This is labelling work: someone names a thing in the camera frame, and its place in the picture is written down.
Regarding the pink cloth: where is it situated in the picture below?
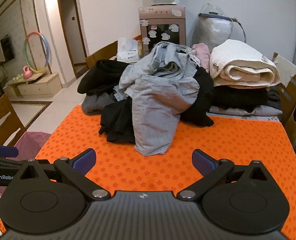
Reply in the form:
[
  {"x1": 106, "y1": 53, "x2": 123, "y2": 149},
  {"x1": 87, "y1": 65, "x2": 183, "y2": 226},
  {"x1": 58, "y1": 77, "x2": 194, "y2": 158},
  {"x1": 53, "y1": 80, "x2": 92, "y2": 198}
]
[{"x1": 13, "y1": 131, "x2": 52, "y2": 161}]

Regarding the multicoloured hula hoop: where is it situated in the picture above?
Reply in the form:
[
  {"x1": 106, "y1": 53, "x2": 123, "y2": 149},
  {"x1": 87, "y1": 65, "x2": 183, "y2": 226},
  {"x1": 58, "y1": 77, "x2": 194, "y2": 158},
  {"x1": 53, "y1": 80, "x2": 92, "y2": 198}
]
[{"x1": 23, "y1": 32, "x2": 50, "y2": 74}]

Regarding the black wall television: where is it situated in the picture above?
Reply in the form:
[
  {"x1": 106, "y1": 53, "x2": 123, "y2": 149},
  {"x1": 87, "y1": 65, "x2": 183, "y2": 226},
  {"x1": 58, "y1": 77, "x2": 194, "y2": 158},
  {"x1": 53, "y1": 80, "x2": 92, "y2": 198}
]
[{"x1": 0, "y1": 34, "x2": 15, "y2": 62}]

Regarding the clear plastic bag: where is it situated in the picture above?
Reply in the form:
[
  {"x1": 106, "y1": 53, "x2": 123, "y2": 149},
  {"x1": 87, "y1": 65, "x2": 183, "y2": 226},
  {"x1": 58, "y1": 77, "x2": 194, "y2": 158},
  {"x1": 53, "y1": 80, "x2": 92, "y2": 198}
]
[{"x1": 192, "y1": 3, "x2": 246, "y2": 47}]

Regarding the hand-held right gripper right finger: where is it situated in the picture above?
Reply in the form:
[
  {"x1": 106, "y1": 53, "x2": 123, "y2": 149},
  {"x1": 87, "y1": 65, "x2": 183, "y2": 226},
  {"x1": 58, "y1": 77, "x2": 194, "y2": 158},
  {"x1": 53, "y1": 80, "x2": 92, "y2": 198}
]
[{"x1": 177, "y1": 149, "x2": 272, "y2": 201}]

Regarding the black garment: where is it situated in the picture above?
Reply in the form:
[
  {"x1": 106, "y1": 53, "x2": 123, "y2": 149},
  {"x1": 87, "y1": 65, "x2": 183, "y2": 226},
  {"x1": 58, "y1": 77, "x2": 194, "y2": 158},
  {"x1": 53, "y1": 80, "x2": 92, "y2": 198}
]
[
  {"x1": 180, "y1": 66, "x2": 215, "y2": 128},
  {"x1": 212, "y1": 85, "x2": 282, "y2": 113},
  {"x1": 77, "y1": 59, "x2": 129, "y2": 97},
  {"x1": 99, "y1": 96, "x2": 136, "y2": 145}
]

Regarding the wooden door frame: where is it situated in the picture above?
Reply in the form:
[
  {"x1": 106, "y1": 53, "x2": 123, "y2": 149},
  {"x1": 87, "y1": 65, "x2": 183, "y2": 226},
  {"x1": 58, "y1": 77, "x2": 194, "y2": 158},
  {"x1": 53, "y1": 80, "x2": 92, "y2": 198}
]
[{"x1": 56, "y1": 0, "x2": 89, "y2": 79}]

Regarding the orange floral tablecloth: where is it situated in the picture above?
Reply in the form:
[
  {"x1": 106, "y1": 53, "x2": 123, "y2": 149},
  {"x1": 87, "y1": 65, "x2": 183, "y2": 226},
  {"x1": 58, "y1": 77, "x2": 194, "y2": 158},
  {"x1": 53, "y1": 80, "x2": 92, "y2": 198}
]
[{"x1": 0, "y1": 104, "x2": 296, "y2": 240}]

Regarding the dark grey garment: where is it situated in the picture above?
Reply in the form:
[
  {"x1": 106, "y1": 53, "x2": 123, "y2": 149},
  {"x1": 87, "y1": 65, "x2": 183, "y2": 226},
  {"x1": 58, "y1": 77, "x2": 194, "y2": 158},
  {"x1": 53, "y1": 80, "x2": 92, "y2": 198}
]
[{"x1": 82, "y1": 94, "x2": 117, "y2": 117}]

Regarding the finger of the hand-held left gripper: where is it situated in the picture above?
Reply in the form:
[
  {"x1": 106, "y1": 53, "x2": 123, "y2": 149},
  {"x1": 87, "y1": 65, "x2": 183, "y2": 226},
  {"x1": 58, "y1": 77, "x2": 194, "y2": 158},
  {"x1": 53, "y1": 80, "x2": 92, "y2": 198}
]
[{"x1": 0, "y1": 145, "x2": 29, "y2": 167}]

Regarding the pink water dispenser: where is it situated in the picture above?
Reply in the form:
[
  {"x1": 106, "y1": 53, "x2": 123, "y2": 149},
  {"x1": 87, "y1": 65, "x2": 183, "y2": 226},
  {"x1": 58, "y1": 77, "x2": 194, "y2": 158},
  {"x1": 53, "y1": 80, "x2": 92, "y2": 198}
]
[{"x1": 138, "y1": 5, "x2": 186, "y2": 57}]

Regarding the pink garment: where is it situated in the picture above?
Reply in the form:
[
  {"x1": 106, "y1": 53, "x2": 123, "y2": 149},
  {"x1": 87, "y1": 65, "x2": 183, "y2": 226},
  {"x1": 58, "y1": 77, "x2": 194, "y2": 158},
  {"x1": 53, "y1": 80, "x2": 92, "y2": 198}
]
[{"x1": 192, "y1": 43, "x2": 212, "y2": 73}]

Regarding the grey folded garment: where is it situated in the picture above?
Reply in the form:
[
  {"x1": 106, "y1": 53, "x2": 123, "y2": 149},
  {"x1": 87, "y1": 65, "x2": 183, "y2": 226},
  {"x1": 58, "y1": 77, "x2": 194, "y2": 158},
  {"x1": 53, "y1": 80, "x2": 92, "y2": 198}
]
[{"x1": 209, "y1": 105, "x2": 283, "y2": 117}]

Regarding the light grey garment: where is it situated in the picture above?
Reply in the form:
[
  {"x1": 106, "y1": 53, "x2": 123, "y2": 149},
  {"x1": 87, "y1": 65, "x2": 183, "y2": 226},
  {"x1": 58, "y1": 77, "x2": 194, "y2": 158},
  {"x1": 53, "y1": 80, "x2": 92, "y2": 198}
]
[{"x1": 118, "y1": 41, "x2": 201, "y2": 157}]

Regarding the cardboard box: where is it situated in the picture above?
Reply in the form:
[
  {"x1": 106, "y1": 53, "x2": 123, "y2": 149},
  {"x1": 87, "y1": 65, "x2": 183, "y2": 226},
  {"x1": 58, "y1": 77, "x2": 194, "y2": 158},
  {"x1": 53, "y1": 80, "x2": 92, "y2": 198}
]
[{"x1": 273, "y1": 52, "x2": 296, "y2": 147}]

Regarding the black folded garment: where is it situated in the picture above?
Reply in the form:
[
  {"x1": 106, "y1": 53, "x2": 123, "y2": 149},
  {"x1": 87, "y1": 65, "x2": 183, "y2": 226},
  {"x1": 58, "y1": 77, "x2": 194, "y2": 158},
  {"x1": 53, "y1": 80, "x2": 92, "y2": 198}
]
[{"x1": 212, "y1": 85, "x2": 282, "y2": 113}]

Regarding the cream folded coat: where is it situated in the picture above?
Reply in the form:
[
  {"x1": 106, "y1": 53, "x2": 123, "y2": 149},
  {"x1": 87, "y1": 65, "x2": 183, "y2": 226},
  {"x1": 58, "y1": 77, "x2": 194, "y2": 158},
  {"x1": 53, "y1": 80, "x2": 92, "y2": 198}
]
[{"x1": 209, "y1": 39, "x2": 281, "y2": 89}]

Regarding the beige low cabinet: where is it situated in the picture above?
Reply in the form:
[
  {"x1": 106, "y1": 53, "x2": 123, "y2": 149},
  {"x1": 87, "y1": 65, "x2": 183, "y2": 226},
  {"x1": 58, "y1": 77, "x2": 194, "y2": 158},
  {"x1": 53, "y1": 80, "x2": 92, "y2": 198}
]
[{"x1": 4, "y1": 71, "x2": 61, "y2": 97}]

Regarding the white paper parcel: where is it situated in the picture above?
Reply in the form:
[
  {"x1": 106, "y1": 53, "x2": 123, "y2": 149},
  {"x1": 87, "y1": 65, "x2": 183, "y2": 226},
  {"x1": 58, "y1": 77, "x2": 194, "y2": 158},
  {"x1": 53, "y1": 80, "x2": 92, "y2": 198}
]
[{"x1": 116, "y1": 37, "x2": 141, "y2": 63}]

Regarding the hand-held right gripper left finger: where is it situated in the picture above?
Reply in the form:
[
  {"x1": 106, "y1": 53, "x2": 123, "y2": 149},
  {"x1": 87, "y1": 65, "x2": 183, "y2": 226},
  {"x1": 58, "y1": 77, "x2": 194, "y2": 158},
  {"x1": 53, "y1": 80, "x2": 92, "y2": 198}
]
[{"x1": 19, "y1": 148, "x2": 111, "y2": 202}]

